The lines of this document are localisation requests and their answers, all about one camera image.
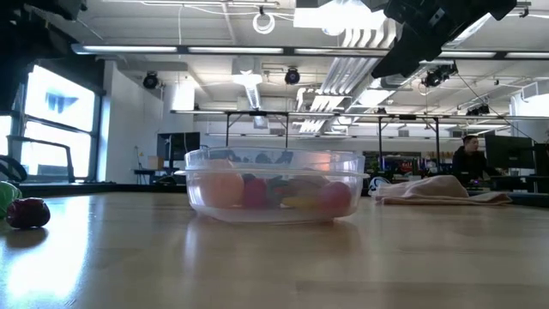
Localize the black ceiling camera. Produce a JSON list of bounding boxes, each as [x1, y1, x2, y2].
[[421, 63, 459, 89]]

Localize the person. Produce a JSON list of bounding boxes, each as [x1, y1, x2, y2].
[[451, 134, 504, 186]]

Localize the red toy cherry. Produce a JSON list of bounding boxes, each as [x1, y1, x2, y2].
[[5, 197, 51, 230]]

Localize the beige folded cloth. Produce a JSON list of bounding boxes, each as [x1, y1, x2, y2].
[[374, 174, 514, 207]]

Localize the black computer monitor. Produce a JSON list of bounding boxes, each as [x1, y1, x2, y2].
[[484, 135, 535, 171], [156, 131, 202, 162]]

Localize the pink toy peach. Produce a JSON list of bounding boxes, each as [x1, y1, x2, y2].
[[199, 159, 245, 209]]

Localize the long ceiling light strip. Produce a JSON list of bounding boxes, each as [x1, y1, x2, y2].
[[70, 42, 549, 61]]

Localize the tan toy potato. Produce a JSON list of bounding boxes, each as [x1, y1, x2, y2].
[[291, 176, 321, 197]]

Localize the red toy strawberry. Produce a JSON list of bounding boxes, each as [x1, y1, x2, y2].
[[243, 177, 270, 209]]

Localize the yellow toy banana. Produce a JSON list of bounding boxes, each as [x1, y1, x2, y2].
[[281, 195, 321, 210]]

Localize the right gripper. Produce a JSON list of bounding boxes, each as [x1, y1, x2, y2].
[[371, 0, 518, 80]]

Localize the small pink toy ball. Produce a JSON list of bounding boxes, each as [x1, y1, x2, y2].
[[316, 181, 353, 217]]

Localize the black background rig stand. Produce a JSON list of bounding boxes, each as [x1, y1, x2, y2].
[[224, 110, 442, 173]]

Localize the clear plastic tupperware container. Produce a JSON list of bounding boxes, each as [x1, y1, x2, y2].
[[174, 146, 371, 226]]

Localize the green toy pea pod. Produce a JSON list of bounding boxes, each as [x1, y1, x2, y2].
[[0, 180, 23, 221]]

